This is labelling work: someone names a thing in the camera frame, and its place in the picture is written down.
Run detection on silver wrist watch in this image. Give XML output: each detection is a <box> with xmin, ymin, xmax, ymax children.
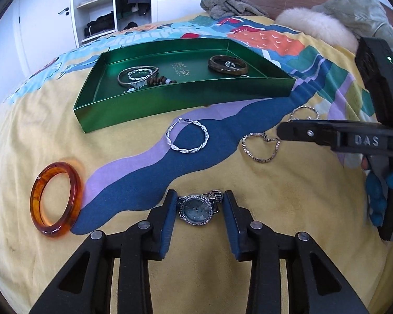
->
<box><xmin>176</xmin><ymin>189</ymin><xmax>223</xmax><ymax>226</ymax></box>

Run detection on green jewelry tray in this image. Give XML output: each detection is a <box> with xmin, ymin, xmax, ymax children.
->
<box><xmin>74</xmin><ymin>38</ymin><xmax>294</xmax><ymax>133</ymax></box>

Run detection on right hand blue glove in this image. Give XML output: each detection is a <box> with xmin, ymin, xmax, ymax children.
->
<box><xmin>361</xmin><ymin>156</ymin><xmax>393</xmax><ymax>227</ymax></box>

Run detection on olive green jacket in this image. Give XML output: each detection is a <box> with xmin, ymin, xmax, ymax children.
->
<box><xmin>312</xmin><ymin>0</ymin><xmax>393</xmax><ymax>52</ymax></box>

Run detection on amber orange bangle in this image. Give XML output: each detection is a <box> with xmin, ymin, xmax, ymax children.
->
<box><xmin>30</xmin><ymin>162</ymin><xmax>83</xmax><ymax>238</ymax></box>

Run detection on white fluffy pillow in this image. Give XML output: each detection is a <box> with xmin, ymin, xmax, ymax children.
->
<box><xmin>275</xmin><ymin>7</ymin><xmax>359</xmax><ymax>53</ymax></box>

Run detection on yellow dinosaur bedspread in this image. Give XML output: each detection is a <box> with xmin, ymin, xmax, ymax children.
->
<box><xmin>0</xmin><ymin>16</ymin><xmax>393</xmax><ymax>313</ymax></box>

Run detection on dark brown bangle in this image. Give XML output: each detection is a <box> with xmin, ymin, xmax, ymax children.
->
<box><xmin>208</xmin><ymin>55</ymin><xmax>249</xmax><ymax>76</ymax></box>

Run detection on grey crumpled blanket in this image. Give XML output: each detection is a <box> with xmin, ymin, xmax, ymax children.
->
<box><xmin>200</xmin><ymin>0</ymin><xmax>269</xmax><ymax>20</ymax></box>

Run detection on thin metal bangle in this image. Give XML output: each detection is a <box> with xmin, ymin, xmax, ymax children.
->
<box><xmin>117</xmin><ymin>66</ymin><xmax>159</xmax><ymax>89</ymax></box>

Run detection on black folded clothes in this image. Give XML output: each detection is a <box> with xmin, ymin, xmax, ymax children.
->
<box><xmin>84</xmin><ymin>12</ymin><xmax>115</xmax><ymax>38</ymax></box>

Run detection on white door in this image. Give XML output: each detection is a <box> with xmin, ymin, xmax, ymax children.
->
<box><xmin>17</xmin><ymin>0</ymin><xmax>77</xmax><ymax>76</ymax></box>

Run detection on pearl necklace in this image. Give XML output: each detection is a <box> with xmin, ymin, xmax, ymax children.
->
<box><xmin>287</xmin><ymin>105</ymin><xmax>321</xmax><ymax>124</ymax></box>

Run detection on silver chain necklace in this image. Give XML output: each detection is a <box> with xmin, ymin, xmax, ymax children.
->
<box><xmin>241</xmin><ymin>132</ymin><xmax>281</xmax><ymax>165</ymax></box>

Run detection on silver twisted bracelet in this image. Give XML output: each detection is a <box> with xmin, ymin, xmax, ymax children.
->
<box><xmin>164</xmin><ymin>117</ymin><xmax>210</xmax><ymax>155</ymax></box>
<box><xmin>127</xmin><ymin>67</ymin><xmax>154</xmax><ymax>82</ymax></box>

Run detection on brown beaded charm bracelet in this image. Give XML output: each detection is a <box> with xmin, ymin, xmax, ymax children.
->
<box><xmin>127</xmin><ymin>75</ymin><xmax>178</xmax><ymax>92</ymax></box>

